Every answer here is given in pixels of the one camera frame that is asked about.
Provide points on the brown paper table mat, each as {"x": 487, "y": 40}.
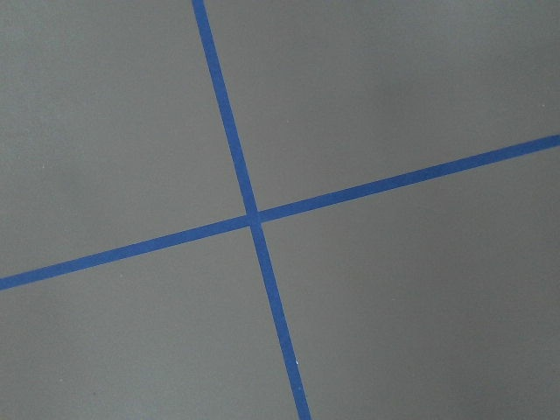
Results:
{"x": 438, "y": 300}

